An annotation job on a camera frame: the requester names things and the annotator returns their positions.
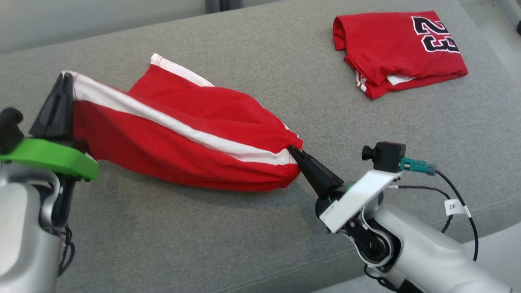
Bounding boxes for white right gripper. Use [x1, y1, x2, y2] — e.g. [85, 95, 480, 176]
[288, 145, 402, 234]

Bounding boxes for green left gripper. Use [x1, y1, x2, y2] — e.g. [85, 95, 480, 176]
[0, 73, 99, 182]

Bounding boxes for red shorts with white stripes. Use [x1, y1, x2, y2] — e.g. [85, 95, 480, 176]
[61, 53, 304, 192]

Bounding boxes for red jersey shirt number 23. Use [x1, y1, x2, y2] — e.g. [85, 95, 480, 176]
[332, 11, 469, 101]

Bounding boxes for grey fabric sofa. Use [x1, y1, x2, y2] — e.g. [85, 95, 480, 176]
[0, 0, 521, 293]

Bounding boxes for right camera cable teal plug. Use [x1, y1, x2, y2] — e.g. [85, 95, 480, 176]
[400, 157, 479, 262]

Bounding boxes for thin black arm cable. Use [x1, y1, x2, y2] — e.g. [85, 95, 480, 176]
[389, 184, 455, 233]

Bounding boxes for white cable label tag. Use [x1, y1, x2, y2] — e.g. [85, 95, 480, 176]
[444, 198, 472, 217]

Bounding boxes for grey partition post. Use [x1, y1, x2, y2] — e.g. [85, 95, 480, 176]
[205, 0, 243, 14]

